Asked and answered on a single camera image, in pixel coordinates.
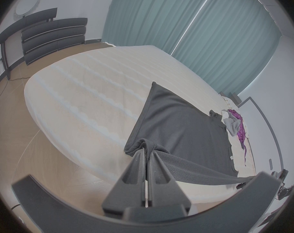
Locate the round white mirror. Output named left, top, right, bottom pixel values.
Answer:
left=15, top=0, right=42, bottom=17

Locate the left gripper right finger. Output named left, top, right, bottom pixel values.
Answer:
left=148, top=152, right=191, bottom=214

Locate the dark grey dressing table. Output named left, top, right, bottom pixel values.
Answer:
left=0, top=7, right=58, bottom=80

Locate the black T-shirt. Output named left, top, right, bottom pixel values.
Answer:
left=124, top=81, right=257, bottom=187

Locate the black cable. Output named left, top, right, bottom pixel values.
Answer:
left=0, top=57, right=29, bottom=102

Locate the dark grey chest of drawers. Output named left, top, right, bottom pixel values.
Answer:
left=21, top=17, right=87, bottom=66

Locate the grey bedside table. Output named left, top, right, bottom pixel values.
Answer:
left=219, top=91, right=242, bottom=104

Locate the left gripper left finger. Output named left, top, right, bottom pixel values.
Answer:
left=102, top=148, right=147, bottom=216

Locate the purple garment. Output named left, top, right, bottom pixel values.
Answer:
left=228, top=109, right=248, bottom=166

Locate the grey garment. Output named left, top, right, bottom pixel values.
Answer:
left=223, top=110, right=242, bottom=137

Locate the blue-green curtain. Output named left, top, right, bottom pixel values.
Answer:
left=172, top=0, right=282, bottom=95
left=101, top=0, right=219, bottom=56

